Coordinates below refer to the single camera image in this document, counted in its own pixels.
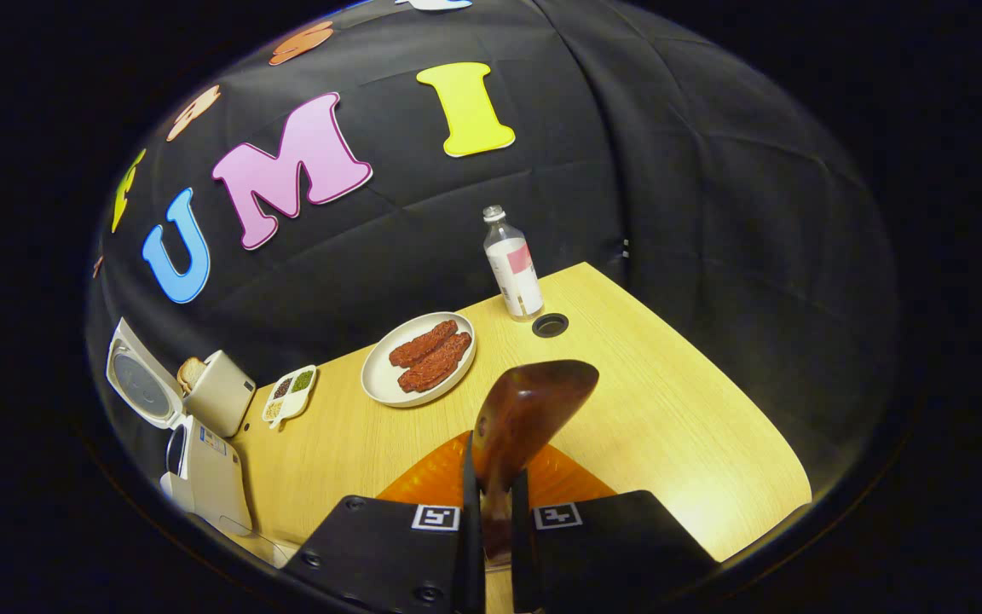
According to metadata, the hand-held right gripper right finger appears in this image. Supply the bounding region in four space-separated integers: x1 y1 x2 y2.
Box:
512 443 719 614

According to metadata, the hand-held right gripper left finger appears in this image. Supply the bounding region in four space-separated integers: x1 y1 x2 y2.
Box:
282 431 486 614

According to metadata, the brown wooden spoon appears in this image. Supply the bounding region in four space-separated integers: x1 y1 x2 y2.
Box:
471 359 600 564

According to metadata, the white rice cooker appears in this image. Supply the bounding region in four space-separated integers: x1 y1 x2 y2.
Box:
106 317 255 538

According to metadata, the red meat patty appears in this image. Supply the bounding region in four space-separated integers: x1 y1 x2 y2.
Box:
388 320 459 368
397 333 472 393

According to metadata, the white round plate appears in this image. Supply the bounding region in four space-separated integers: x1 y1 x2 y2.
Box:
361 311 477 408

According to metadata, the white divided bean dish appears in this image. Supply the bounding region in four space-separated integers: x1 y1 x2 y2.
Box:
262 365 319 429

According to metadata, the clear bottle with pink label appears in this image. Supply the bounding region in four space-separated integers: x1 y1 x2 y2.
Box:
482 205 545 321

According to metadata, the white toaster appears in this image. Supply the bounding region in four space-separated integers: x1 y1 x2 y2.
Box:
184 350 257 438

